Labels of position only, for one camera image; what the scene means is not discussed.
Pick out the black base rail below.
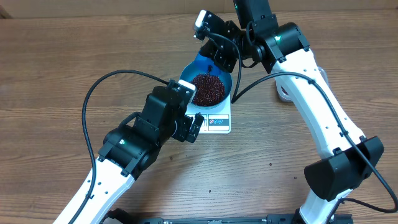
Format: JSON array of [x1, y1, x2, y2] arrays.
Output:
[[99, 205, 354, 224]]

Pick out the teal metal bowl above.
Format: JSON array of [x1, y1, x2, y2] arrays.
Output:
[[180, 60, 232, 109]]

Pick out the clear plastic container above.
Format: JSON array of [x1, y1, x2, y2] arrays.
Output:
[[275, 67, 330, 103]]

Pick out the blue plastic measuring scoop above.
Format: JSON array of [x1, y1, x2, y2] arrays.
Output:
[[193, 54, 223, 75]]

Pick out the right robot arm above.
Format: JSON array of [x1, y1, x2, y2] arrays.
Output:
[[194, 1, 384, 223]]

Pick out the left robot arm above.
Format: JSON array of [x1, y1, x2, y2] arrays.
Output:
[[56, 80, 204, 223]]

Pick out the white digital kitchen scale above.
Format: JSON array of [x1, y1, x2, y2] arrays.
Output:
[[186, 95, 231, 134]]

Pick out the red adzuki beans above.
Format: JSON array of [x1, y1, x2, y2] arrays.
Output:
[[190, 73, 289, 107]]

